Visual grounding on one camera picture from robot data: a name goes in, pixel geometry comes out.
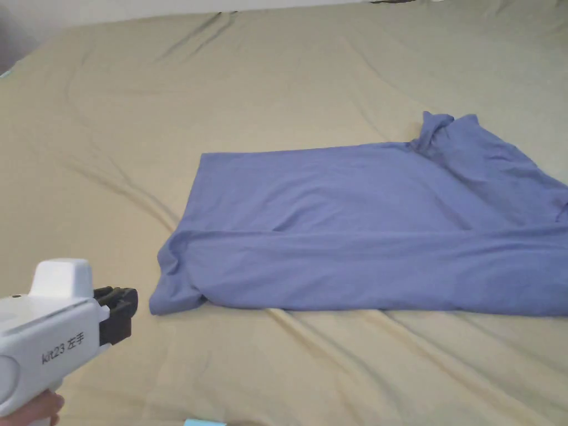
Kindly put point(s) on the pale blue card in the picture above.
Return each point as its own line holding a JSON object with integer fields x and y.
{"x": 203, "y": 422}

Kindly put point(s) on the person's left hand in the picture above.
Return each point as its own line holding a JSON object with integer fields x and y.
{"x": 43, "y": 407}

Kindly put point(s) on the bed with beige sheet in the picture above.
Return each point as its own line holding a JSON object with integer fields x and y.
{"x": 266, "y": 88}

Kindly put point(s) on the blue shirt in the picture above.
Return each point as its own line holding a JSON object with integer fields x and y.
{"x": 364, "y": 226}

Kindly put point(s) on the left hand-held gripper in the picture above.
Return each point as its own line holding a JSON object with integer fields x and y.
{"x": 40, "y": 337}

